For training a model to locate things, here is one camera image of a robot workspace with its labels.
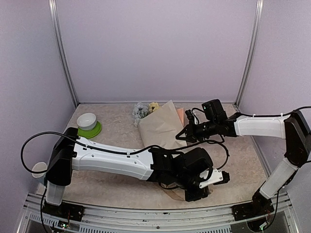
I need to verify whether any pink wrapping paper sheet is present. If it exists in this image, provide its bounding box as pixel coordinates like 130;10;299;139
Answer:
138;100;187;149

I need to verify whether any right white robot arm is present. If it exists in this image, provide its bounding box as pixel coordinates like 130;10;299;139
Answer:
175;99;311;216

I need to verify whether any aluminium corner post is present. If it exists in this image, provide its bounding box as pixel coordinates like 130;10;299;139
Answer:
48;0;79;108
235;0;264;109

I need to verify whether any front aluminium rail frame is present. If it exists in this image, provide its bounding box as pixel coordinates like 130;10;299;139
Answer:
13;193;302;233

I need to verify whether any left aluminium corner post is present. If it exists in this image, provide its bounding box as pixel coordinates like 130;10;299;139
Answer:
48;0;79;108

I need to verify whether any light blue mug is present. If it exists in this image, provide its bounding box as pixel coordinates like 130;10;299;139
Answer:
38;176;48;186

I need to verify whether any right aluminium corner post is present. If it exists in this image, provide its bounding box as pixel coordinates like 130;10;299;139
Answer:
235;0;264;109

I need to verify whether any green plate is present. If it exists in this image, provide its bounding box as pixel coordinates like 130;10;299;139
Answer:
78;121;102;139

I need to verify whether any white paper cup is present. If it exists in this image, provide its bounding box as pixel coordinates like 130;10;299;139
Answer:
32;162;48;179

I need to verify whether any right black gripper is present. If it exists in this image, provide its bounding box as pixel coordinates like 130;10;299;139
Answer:
176;118;218;143

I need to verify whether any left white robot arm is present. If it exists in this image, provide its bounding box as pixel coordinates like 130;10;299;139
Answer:
46;127;213;216

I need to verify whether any blue fake flower stem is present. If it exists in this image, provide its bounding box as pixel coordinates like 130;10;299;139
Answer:
132;102;149;127

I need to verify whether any yellow fake flower stem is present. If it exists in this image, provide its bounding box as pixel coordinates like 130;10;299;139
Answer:
149;102;161;114

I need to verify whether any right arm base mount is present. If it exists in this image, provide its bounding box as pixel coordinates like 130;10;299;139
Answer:
231;189;275;221

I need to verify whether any white bowl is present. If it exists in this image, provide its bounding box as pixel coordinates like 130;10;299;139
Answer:
77;113;97;131

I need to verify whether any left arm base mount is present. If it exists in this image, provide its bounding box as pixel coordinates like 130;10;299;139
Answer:
42;202;85;222

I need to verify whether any brown ribbon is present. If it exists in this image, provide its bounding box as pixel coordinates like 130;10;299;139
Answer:
161;188;186;202

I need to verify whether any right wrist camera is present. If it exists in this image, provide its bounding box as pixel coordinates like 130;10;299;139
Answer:
185;110;200;125

